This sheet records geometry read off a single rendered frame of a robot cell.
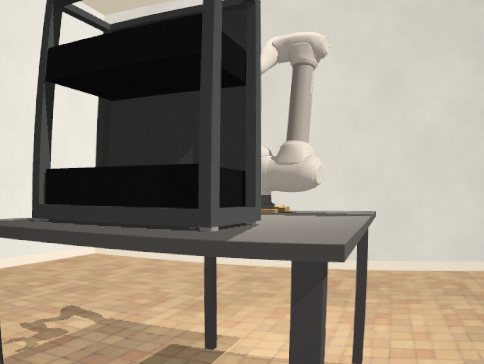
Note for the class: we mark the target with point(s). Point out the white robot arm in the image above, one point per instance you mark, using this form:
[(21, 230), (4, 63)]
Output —
[(295, 168)]

